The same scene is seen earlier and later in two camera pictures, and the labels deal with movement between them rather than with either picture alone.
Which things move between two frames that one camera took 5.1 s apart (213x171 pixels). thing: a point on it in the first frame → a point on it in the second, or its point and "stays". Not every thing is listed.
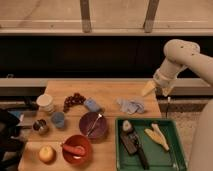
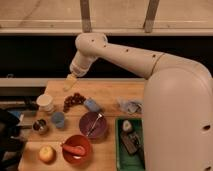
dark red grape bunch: [70, 100] stays
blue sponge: [91, 104] stays
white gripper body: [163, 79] → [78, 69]
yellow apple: [47, 154] stays
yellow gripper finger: [148, 87] → [70, 79]
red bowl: [76, 140] stays
